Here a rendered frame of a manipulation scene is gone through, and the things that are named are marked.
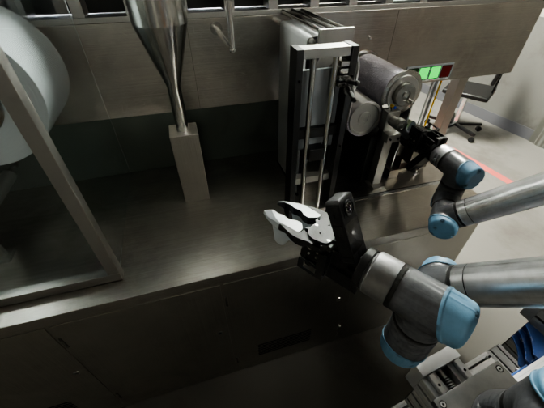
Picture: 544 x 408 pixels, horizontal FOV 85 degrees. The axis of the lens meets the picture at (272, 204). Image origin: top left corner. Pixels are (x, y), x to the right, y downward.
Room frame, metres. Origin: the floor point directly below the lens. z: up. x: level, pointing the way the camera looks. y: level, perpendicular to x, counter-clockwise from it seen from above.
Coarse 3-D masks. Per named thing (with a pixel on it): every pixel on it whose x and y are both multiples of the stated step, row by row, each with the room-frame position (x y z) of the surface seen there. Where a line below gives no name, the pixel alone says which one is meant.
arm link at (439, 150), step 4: (444, 144) 0.82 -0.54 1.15; (436, 148) 0.81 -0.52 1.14; (440, 148) 0.81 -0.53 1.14; (444, 148) 0.80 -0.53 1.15; (448, 148) 0.80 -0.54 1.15; (452, 148) 0.80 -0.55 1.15; (432, 152) 0.81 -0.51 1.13; (436, 152) 0.80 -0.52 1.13; (440, 152) 0.79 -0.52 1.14; (444, 152) 0.79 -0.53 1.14; (432, 156) 0.80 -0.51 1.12; (436, 156) 0.79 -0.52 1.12; (440, 156) 0.78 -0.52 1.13; (432, 160) 0.79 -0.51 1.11; (436, 160) 0.79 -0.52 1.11; (432, 164) 0.81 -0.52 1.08; (436, 164) 0.78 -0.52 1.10
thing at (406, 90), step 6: (402, 84) 0.97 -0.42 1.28; (408, 84) 0.96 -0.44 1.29; (396, 90) 0.96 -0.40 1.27; (402, 90) 0.96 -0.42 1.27; (408, 90) 0.96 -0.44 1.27; (414, 90) 0.97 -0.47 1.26; (396, 96) 0.95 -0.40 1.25; (402, 96) 0.96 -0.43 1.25; (408, 96) 0.97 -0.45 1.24; (396, 102) 0.95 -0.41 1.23; (402, 102) 0.96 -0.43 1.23
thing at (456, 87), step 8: (456, 80) 1.69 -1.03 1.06; (464, 80) 1.68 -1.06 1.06; (448, 88) 1.72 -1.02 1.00; (456, 88) 1.67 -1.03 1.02; (448, 96) 1.70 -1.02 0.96; (456, 96) 1.68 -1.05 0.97; (448, 104) 1.67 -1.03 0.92; (456, 104) 1.68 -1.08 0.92; (440, 112) 1.71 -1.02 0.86; (448, 112) 1.67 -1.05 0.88; (440, 120) 1.69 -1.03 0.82; (448, 120) 1.68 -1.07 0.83; (432, 128) 1.72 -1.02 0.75; (440, 128) 1.67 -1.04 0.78
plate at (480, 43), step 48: (96, 48) 1.03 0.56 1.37; (144, 48) 1.07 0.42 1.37; (192, 48) 1.12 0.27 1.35; (240, 48) 1.16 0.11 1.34; (384, 48) 1.33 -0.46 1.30; (432, 48) 1.40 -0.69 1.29; (480, 48) 1.48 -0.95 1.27; (144, 96) 1.06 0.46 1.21; (192, 96) 1.11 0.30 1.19; (240, 96) 1.16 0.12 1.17
